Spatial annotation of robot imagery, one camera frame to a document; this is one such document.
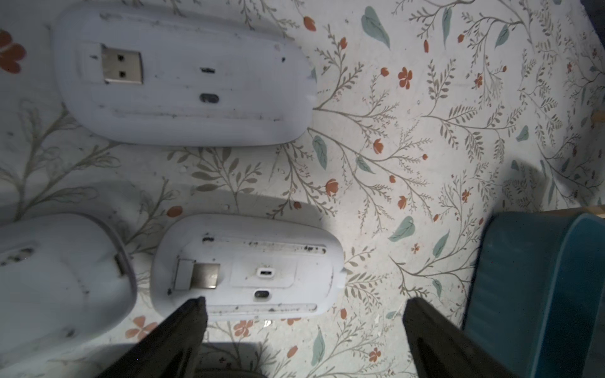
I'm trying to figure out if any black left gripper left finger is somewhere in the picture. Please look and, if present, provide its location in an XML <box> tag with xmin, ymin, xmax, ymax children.
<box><xmin>99</xmin><ymin>297</ymin><xmax>208</xmax><ymax>377</ymax></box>

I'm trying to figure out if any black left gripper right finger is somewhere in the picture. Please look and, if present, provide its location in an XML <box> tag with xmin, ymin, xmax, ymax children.
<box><xmin>403</xmin><ymin>298</ymin><xmax>514</xmax><ymax>377</ymax></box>

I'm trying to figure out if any white mouse row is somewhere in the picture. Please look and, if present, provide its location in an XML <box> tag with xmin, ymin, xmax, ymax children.
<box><xmin>52</xmin><ymin>2</ymin><xmax>317</xmax><ymax>147</ymax></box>

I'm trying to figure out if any teal plastic storage box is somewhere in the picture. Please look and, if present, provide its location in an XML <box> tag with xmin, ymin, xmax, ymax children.
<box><xmin>463</xmin><ymin>212</ymin><xmax>604</xmax><ymax>377</ymax></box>

